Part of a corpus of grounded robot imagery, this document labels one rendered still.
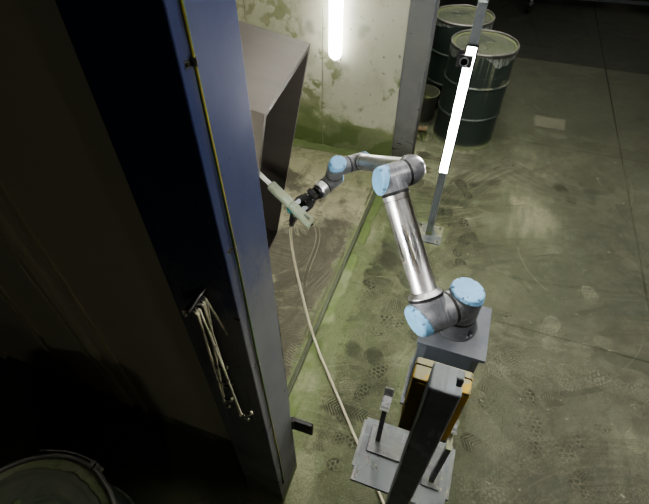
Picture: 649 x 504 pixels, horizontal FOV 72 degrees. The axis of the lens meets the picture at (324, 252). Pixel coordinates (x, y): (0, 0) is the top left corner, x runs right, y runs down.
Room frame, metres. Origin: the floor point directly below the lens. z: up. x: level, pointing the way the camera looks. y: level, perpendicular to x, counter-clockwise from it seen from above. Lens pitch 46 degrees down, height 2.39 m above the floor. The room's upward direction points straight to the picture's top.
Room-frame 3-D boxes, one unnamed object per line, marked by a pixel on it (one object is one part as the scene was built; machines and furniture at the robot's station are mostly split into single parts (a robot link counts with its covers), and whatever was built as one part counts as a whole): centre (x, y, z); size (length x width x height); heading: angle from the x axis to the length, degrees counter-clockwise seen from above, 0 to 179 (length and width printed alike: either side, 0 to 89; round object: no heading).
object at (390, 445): (0.55, -0.28, 0.95); 0.26 x 0.15 x 0.32; 70
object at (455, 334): (1.19, -0.62, 0.69); 0.19 x 0.19 x 0.10
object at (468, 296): (1.19, -0.61, 0.83); 0.17 x 0.15 x 0.18; 115
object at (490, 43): (3.90, -1.37, 0.86); 0.54 x 0.54 x 0.01
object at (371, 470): (0.53, -0.27, 0.78); 0.31 x 0.23 x 0.01; 70
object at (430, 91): (4.21, -1.01, 0.14); 0.31 x 0.29 x 0.28; 160
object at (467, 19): (4.55, -1.34, 0.86); 0.54 x 0.54 x 0.01
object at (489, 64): (3.90, -1.37, 0.44); 0.59 x 0.58 x 0.89; 175
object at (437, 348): (1.19, -0.62, 0.32); 0.31 x 0.31 x 0.64; 70
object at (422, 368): (0.45, -0.25, 1.42); 0.12 x 0.06 x 0.26; 70
